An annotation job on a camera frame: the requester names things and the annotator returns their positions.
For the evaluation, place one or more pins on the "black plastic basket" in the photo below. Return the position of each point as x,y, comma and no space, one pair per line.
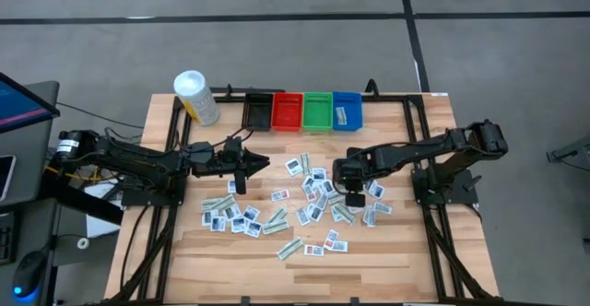
258,112

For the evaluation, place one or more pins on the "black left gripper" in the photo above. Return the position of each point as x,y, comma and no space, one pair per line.
230,158

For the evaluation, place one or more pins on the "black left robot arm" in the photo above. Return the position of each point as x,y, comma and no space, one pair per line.
138,158

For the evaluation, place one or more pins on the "black desk beam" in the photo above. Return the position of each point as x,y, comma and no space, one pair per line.
83,200

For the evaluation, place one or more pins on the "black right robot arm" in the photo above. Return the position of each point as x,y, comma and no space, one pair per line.
415,149

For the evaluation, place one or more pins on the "white table label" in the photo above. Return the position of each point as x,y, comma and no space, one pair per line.
440,94

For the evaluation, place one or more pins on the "black keyboard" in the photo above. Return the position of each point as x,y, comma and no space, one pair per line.
5,239

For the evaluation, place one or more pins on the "black stand leg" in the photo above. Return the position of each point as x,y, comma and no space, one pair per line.
571,151

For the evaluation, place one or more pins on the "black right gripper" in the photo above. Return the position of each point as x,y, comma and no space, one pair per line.
357,170

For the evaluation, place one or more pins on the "black computer mouse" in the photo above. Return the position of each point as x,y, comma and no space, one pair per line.
28,274

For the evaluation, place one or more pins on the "white tape roll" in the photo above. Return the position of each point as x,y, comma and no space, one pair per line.
79,243

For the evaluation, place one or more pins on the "white paper sheet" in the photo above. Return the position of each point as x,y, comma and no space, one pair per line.
99,223

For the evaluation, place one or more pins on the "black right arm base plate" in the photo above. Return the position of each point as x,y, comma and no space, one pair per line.
463,191

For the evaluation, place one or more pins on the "white wipes canister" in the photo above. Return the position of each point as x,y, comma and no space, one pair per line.
198,98

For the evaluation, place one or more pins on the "blue plastic basket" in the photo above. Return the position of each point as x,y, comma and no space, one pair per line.
354,112

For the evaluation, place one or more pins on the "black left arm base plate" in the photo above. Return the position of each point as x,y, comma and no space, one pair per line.
138,198

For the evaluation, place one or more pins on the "computer monitor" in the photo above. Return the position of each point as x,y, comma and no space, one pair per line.
18,105

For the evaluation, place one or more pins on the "green striped bandage packet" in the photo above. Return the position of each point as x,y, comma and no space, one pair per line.
341,115
278,215
275,226
290,249
226,201
336,214
213,205
346,214
305,163

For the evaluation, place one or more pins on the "red plastic basket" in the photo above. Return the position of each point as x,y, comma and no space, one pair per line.
287,112

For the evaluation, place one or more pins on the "green plastic basket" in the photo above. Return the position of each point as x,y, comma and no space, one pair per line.
318,112

